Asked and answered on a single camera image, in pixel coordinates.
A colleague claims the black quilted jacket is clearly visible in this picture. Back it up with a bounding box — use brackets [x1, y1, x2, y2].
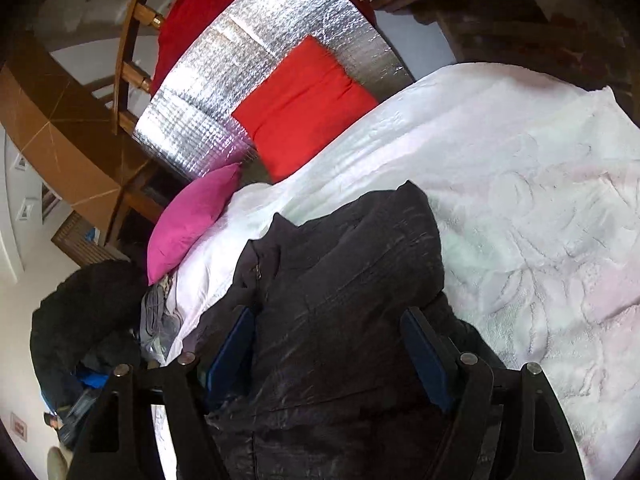
[182, 180, 507, 480]

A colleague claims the cream leather sofa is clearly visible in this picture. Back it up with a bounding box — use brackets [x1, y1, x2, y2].
[47, 446, 68, 480]

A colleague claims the blue jacket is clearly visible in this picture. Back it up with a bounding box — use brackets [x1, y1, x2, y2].
[41, 370, 108, 412]

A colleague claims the black coat pile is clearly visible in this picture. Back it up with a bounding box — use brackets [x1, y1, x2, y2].
[29, 260, 146, 416]

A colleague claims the grey folded garment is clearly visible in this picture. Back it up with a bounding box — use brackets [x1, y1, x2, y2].
[139, 273, 183, 365]

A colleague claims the white embossed bed blanket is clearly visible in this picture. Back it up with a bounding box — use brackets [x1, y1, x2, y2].
[169, 63, 639, 479]

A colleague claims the pink pillow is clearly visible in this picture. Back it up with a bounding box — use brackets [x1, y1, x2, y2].
[146, 162, 241, 285]

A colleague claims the brown wooden pillar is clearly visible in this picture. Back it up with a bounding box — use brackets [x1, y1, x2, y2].
[1, 32, 150, 233]

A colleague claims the silver foil insulation board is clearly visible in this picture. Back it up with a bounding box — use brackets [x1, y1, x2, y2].
[132, 0, 413, 180]

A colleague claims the wooden stair railing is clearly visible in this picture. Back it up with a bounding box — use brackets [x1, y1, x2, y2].
[112, 0, 165, 136]

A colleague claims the red cushion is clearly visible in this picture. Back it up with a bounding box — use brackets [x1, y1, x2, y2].
[232, 36, 378, 182]

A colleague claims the wooden side table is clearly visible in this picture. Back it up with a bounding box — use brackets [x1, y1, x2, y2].
[372, 0, 639, 120]

